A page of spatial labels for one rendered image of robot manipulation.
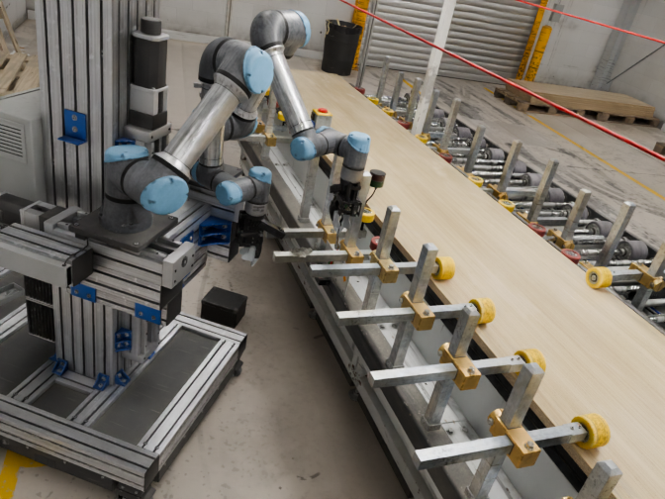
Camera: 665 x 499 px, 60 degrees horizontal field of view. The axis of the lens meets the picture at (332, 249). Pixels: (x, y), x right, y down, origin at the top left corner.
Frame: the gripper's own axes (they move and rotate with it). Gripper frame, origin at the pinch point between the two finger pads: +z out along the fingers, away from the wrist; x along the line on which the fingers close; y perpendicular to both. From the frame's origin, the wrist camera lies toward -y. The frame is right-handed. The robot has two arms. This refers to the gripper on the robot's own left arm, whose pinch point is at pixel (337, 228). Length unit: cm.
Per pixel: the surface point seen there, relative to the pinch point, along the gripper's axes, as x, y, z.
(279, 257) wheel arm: -18.4, -3.2, 13.8
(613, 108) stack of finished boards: 682, -543, 77
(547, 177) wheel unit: 117, -36, -8
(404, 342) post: 10.9, 42.7, 16.9
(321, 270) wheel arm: -12.7, 21.7, 3.3
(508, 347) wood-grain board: 37, 58, 9
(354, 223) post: 9.8, -7.4, 1.7
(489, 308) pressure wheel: 34, 47, 2
